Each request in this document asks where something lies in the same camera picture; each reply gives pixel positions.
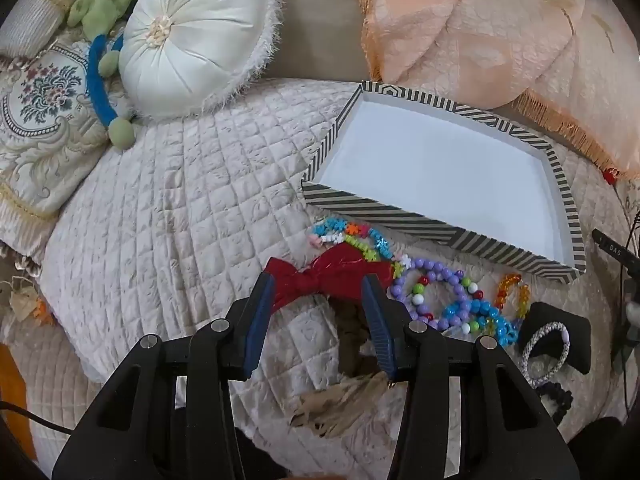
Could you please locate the peach fringed blanket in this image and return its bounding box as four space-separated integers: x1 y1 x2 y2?
344 0 640 182

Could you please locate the brown scrunchie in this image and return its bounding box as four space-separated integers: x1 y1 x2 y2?
331 297 377 382

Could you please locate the black white striped tray box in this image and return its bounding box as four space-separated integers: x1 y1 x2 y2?
300 80 587 287

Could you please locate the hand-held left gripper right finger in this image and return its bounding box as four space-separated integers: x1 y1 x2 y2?
360 274 581 480

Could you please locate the orange bead bracelet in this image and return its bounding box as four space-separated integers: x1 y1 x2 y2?
491 271 532 322

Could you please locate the colourful flower bead bracelet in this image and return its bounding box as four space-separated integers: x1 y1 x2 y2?
310 216 412 279

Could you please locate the red velvet hair bow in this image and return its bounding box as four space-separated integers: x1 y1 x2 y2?
264 246 394 309

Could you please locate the green and blue plush toy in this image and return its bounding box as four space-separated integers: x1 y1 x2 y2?
66 0 152 152

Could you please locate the grey striped pillow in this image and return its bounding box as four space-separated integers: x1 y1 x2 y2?
0 0 73 58

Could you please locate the black scrunchie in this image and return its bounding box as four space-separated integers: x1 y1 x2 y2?
536 381 574 423

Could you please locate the beige leopard print hair bow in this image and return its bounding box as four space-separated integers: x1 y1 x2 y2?
289 374 402 437

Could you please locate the silver braided hair tie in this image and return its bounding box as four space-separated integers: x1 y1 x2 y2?
519 321 572 390

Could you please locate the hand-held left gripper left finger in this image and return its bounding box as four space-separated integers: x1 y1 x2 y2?
52 272 278 480

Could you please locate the cream quilted bedspread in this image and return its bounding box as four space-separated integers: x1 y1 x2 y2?
0 77 637 480

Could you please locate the black cable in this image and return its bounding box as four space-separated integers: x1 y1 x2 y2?
0 399 77 435

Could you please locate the orange cloth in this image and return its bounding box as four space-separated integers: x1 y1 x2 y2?
0 341 29 462

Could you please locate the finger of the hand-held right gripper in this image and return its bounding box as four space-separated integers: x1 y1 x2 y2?
592 228 640 278

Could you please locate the blue bead bracelet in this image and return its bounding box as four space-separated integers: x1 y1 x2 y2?
439 299 522 349

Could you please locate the black velvet hair clip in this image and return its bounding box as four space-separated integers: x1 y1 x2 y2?
516 301 593 377

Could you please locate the white round satin cushion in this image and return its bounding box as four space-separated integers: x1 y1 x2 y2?
117 0 282 122

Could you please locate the purple bead bracelet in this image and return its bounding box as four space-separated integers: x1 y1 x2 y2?
389 256 487 332

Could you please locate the floral embroidered pillow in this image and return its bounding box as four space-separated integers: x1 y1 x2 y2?
0 39 133 263

